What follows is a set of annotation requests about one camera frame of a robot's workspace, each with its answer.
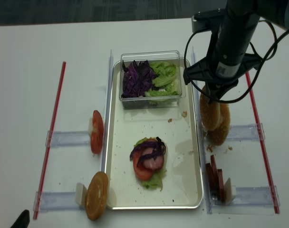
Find white metal tray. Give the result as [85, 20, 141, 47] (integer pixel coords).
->
[101, 62, 203, 210]

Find lower right clear holder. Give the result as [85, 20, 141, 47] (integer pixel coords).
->
[206, 186, 280, 215]

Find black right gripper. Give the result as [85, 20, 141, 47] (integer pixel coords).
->
[183, 52, 262, 104]

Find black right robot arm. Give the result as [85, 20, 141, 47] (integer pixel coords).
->
[183, 0, 289, 103]

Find clear holder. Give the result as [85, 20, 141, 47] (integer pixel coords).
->
[33, 191, 83, 212]
[45, 131, 90, 148]
[206, 186, 280, 215]
[226, 123, 265, 141]

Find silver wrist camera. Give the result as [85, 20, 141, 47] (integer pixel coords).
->
[192, 9, 225, 33]

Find lower left clear holder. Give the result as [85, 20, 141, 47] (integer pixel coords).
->
[33, 191, 83, 212]

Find left red strip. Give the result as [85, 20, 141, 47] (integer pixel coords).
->
[33, 61, 67, 220]

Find clear plastic salad container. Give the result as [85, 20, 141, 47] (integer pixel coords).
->
[119, 50, 185, 109]

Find upright tomato slice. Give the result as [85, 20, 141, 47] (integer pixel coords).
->
[91, 110, 104, 154]

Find shredded purple cabbage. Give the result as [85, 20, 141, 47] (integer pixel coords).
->
[121, 60, 156, 98]

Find upper right clear holder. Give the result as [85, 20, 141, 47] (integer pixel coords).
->
[226, 123, 265, 141]

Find lettuce leaf on burger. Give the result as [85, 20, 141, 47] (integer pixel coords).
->
[134, 137, 167, 191]

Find sesame top bun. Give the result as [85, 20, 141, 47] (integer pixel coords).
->
[200, 93, 221, 131]

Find right red strip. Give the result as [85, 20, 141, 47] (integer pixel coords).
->
[245, 72, 279, 213]

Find white block behind tomato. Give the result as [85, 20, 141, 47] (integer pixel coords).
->
[88, 117, 93, 137]

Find black camera cable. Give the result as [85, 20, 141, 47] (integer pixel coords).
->
[184, 19, 289, 103]

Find tomato slice on burger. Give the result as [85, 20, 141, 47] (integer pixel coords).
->
[133, 151, 153, 181]

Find white block lower right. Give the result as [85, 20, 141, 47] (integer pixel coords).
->
[224, 178, 236, 205]

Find red strip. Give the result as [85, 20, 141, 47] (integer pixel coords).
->
[245, 72, 279, 213]
[33, 61, 67, 220]

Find sliced red meat sticks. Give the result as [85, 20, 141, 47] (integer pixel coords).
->
[205, 155, 225, 204]

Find white block lower left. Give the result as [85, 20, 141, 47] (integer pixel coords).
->
[75, 182, 87, 208]

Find green lettuce leaves in container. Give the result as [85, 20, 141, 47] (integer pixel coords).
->
[144, 61, 181, 97]

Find black left gripper tip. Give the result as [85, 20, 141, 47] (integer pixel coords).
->
[10, 209, 30, 228]

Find upper left clear holder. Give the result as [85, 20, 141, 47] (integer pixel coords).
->
[45, 131, 90, 148]

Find plain bottom bun upright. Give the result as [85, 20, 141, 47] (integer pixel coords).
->
[85, 171, 108, 221]

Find sesame bun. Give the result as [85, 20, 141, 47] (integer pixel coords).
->
[200, 93, 221, 131]
[208, 104, 231, 146]

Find sausage slice on burger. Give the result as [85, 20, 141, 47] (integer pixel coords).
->
[138, 147, 164, 171]

